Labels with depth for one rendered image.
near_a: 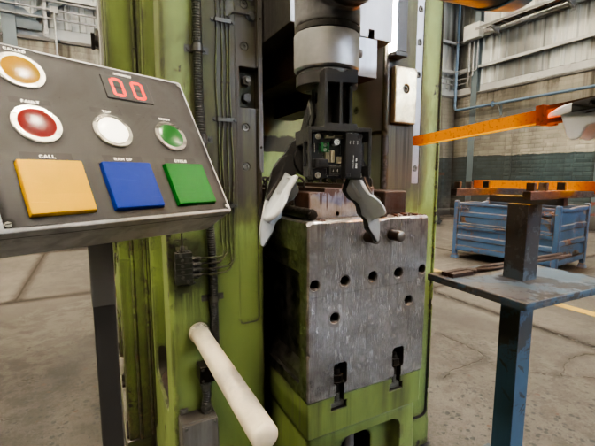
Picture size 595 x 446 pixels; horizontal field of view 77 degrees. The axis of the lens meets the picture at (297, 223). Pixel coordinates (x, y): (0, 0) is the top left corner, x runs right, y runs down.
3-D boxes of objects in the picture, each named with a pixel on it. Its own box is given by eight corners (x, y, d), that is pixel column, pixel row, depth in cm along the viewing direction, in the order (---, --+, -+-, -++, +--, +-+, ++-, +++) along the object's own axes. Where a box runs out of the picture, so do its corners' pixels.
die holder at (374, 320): (422, 368, 109) (428, 214, 103) (307, 405, 91) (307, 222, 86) (321, 308, 158) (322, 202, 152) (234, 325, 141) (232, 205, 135)
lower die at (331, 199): (373, 215, 102) (374, 183, 101) (308, 219, 93) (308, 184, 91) (300, 204, 139) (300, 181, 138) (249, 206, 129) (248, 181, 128)
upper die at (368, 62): (376, 79, 97) (377, 40, 96) (309, 68, 88) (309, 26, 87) (300, 105, 134) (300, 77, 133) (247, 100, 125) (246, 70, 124)
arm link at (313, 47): (287, 46, 46) (351, 51, 48) (288, 85, 46) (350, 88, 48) (303, 22, 39) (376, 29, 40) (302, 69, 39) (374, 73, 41)
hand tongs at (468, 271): (560, 255, 136) (560, 251, 136) (572, 257, 132) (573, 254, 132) (441, 274, 109) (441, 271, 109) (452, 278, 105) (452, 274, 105)
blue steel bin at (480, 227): (587, 267, 421) (593, 203, 411) (555, 277, 377) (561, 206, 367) (484, 250, 519) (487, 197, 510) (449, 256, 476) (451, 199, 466)
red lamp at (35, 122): (58, 140, 49) (55, 105, 49) (14, 138, 47) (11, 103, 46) (60, 142, 52) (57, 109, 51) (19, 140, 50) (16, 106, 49)
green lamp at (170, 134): (187, 149, 65) (186, 122, 64) (158, 148, 63) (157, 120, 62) (183, 149, 68) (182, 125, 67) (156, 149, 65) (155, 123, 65)
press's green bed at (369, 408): (414, 513, 115) (421, 368, 109) (307, 572, 98) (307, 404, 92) (320, 412, 163) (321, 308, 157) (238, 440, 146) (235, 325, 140)
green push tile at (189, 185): (217, 201, 65) (202, 163, 66) (180, 204, 59) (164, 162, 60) (211, 205, 66) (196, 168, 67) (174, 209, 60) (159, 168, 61)
